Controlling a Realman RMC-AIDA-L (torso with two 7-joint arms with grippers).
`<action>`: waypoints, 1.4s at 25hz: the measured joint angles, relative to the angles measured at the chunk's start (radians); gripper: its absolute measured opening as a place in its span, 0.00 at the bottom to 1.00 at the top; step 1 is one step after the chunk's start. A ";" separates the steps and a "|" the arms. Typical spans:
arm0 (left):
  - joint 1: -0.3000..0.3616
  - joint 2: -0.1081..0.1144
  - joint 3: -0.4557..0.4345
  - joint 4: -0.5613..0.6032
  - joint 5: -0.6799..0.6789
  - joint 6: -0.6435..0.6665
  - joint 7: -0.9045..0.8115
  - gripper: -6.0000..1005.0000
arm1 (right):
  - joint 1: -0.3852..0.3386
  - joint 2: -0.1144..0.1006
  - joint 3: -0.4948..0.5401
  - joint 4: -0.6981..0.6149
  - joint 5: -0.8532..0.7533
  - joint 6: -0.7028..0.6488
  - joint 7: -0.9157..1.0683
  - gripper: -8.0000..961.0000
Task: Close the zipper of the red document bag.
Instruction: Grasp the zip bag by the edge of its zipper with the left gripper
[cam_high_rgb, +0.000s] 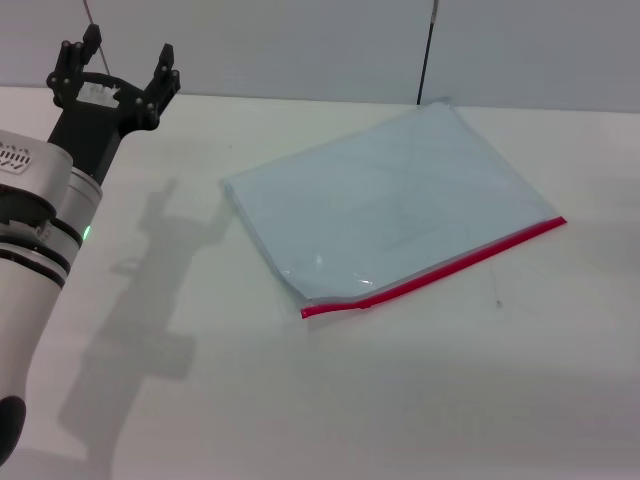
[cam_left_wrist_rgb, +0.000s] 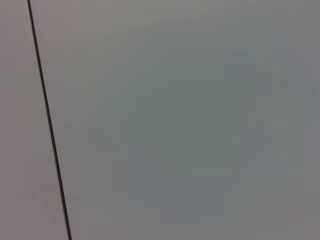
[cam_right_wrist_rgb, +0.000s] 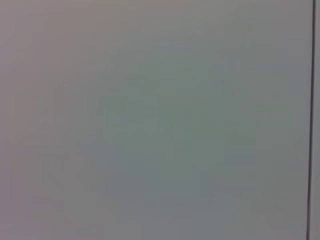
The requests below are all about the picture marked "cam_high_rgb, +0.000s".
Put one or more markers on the silver black wrist camera box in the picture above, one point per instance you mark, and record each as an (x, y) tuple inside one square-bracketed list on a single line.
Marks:
[(30, 155)]

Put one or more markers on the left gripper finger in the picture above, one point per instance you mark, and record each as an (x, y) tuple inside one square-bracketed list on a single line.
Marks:
[(162, 85), (70, 57)]

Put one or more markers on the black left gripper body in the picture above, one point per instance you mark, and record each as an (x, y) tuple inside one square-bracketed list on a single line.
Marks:
[(92, 130)]

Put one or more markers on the clear red-zip document bag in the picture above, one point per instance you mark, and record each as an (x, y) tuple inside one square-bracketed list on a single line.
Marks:
[(390, 200)]

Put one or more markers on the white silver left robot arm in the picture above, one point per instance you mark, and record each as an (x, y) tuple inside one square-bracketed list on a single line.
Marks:
[(30, 300)]

